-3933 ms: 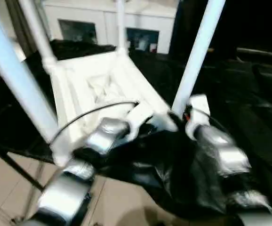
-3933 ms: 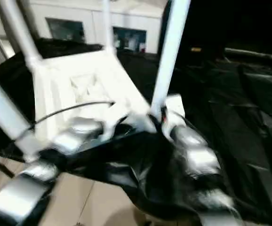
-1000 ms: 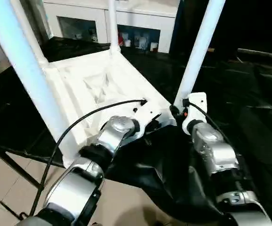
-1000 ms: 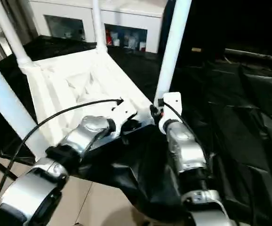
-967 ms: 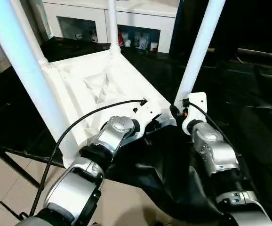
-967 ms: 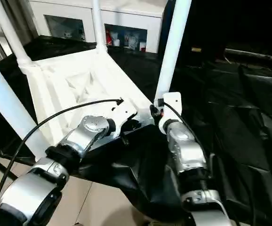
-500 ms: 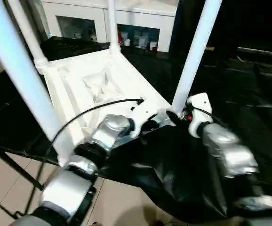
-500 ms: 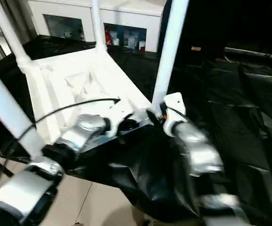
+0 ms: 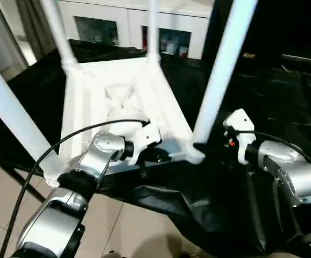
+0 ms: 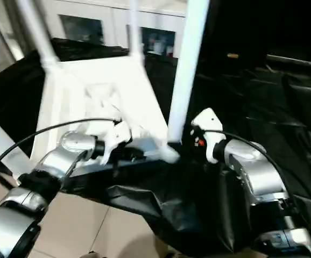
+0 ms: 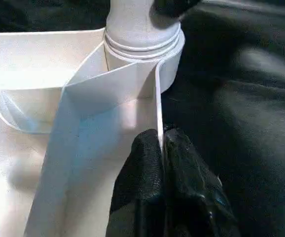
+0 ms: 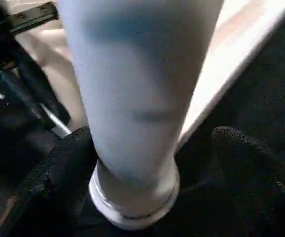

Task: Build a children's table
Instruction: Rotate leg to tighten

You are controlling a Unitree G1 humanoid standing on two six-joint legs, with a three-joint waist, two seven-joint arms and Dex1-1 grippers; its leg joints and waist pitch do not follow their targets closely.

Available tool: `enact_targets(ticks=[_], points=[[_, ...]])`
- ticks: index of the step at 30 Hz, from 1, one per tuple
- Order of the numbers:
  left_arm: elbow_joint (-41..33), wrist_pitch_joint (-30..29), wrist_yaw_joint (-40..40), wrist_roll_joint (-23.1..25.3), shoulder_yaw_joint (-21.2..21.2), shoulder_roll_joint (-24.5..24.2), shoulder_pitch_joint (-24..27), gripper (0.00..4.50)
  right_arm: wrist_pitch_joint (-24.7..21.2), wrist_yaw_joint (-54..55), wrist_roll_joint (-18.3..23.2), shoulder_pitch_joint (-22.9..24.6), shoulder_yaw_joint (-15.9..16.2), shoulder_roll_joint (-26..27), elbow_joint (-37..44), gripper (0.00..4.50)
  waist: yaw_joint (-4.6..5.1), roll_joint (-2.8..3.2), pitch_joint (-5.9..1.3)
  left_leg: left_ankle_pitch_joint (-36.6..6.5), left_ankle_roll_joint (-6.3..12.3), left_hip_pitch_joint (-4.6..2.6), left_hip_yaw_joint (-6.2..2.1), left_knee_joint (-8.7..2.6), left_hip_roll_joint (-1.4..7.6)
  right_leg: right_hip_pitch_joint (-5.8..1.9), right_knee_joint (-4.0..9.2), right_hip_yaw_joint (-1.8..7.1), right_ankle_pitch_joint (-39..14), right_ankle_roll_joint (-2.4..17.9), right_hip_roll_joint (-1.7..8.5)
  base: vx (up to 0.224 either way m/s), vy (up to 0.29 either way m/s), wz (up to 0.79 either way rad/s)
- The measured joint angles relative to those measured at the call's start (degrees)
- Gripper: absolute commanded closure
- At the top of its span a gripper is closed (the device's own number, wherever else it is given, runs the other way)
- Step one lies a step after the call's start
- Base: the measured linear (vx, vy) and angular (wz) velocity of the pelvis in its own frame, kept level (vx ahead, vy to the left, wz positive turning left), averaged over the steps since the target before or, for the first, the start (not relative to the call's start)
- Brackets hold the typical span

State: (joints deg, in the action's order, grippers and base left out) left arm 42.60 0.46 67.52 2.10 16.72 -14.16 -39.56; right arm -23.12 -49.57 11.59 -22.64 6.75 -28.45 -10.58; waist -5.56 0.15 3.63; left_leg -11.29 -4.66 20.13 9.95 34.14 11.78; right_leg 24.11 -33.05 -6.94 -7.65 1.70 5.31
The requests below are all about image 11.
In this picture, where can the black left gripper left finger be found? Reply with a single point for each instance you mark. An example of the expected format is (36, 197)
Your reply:
(140, 192)

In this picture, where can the white table top frame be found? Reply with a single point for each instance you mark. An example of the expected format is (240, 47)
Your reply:
(58, 138)

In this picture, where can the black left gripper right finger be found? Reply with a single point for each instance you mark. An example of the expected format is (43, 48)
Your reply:
(196, 197)

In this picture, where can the black work mat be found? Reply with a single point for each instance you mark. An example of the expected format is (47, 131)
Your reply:
(241, 108)

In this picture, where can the white plastic table leg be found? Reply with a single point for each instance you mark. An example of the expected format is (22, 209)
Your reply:
(137, 29)

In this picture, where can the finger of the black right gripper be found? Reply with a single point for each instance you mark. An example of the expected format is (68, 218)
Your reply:
(174, 7)

